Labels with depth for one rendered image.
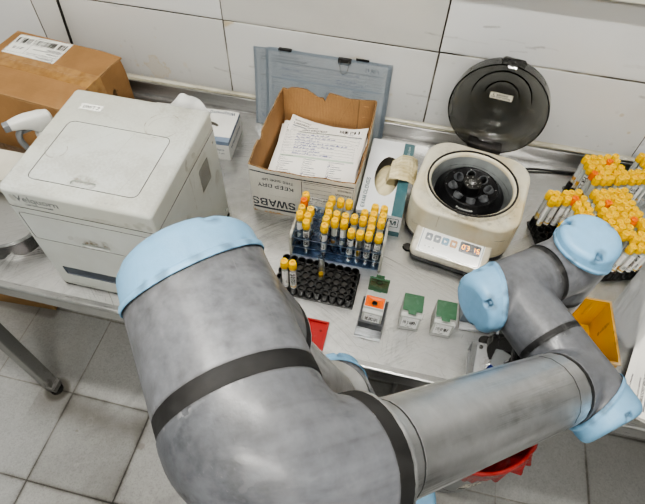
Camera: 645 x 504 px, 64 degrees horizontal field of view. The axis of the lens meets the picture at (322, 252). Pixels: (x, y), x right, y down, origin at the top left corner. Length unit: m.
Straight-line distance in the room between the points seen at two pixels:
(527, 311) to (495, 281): 0.05
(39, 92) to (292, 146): 0.59
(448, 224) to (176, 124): 0.59
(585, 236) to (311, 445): 0.46
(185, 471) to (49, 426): 1.79
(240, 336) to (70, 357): 1.88
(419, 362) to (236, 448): 0.77
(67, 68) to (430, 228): 0.94
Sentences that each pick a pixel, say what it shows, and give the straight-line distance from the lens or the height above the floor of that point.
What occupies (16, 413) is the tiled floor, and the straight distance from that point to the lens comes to 2.17.
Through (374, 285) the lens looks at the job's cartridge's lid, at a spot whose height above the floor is 0.97.
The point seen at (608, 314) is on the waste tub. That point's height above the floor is 0.97.
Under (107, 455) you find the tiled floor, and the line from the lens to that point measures 1.99.
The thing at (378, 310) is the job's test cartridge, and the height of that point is 0.95.
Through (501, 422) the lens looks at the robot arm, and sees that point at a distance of 0.45.
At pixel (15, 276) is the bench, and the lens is 1.29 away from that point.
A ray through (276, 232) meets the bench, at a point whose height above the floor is 0.88.
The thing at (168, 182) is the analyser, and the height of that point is 1.17.
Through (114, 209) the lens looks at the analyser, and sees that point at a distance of 0.90.
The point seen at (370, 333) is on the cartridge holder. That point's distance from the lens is 1.05.
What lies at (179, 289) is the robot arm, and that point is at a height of 1.53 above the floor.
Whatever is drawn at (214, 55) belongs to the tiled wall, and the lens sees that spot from 1.44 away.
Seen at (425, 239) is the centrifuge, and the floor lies 0.92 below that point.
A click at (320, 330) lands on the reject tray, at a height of 0.88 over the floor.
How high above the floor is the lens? 1.82
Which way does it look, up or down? 54 degrees down
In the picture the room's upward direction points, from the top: 2 degrees clockwise
